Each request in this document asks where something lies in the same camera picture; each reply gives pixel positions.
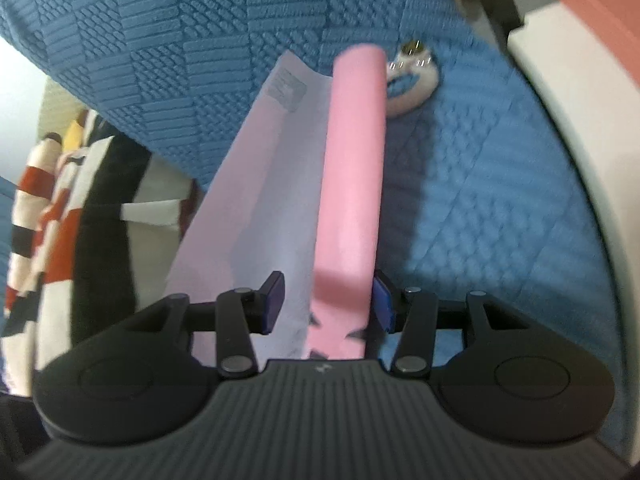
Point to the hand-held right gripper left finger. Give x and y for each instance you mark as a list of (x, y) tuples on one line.
[(274, 301)]

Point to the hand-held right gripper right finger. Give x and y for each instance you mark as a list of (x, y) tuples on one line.
[(382, 306)]

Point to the white fluffy scrunchie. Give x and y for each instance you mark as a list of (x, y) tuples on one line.
[(422, 92)]

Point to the coral box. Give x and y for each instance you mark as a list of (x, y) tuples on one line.
[(595, 0)]

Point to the blue textured fabric chair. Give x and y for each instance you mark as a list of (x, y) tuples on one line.
[(475, 200)]

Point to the striped red black white blanket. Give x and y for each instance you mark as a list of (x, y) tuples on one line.
[(95, 230)]

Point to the striped plush toy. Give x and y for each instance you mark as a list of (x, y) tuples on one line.
[(37, 170)]

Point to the blue curtain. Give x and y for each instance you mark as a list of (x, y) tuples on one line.
[(7, 220)]

